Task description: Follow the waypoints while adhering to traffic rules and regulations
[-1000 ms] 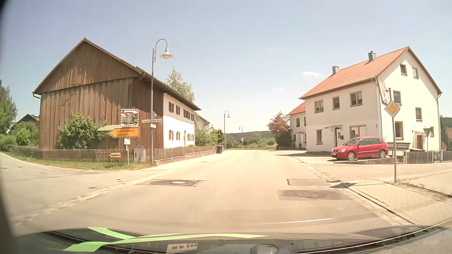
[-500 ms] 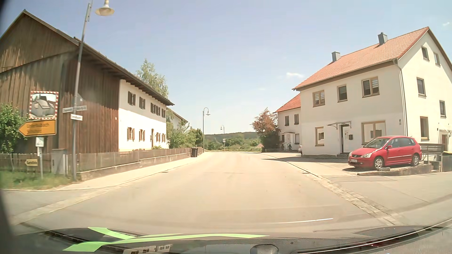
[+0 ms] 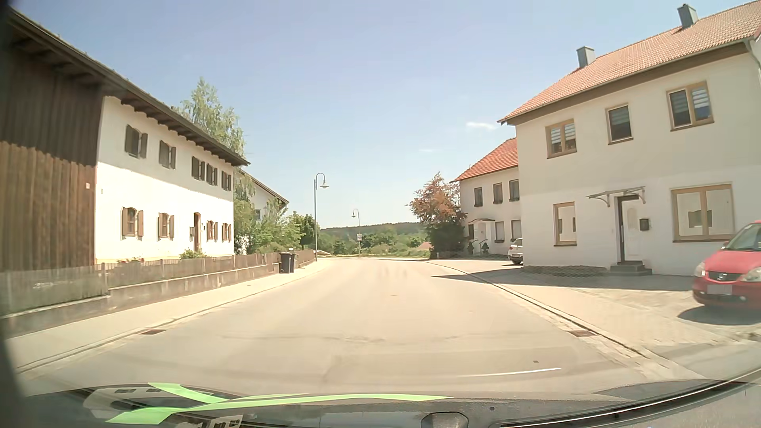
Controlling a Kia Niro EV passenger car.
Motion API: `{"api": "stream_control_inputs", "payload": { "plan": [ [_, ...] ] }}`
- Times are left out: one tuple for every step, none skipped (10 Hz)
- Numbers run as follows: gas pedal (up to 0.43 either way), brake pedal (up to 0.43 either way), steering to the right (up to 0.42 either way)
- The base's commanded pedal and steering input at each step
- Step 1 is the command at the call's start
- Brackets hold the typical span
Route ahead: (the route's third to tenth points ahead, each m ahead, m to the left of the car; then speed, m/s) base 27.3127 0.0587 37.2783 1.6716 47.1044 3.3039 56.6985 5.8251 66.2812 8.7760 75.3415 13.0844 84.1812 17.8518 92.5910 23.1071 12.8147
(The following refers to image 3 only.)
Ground tall birch tree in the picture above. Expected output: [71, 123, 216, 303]
[174, 77, 256, 203]

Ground grey pavement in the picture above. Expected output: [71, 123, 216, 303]
[5, 259, 334, 373]

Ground white house with red roof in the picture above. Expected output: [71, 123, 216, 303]
[498, 1, 761, 277]

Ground wooded hill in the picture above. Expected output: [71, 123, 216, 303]
[315, 222, 430, 258]

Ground red-leaved tree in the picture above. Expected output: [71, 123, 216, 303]
[409, 172, 468, 259]

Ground wooden fence on concrete wall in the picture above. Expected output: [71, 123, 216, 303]
[0, 249, 316, 338]

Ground white house behind trees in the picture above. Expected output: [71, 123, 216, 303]
[240, 171, 290, 222]

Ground green trees and bushes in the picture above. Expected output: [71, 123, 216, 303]
[233, 196, 319, 255]

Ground grey asphalt road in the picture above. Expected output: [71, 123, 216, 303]
[18, 256, 708, 398]

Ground smaller white red-roofed house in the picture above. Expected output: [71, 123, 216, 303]
[452, 138, 523, 258]

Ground red car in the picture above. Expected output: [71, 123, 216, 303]
[692, 220, 761, 311]

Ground paved forecourt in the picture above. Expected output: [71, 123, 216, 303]
[429, 257, 761, 381]

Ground white farmhouse with wooden barn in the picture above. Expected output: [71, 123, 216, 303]
[0, 9, 250, 273]

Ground tall curved lamp post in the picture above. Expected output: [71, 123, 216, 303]
[313, 172, 329, 262]

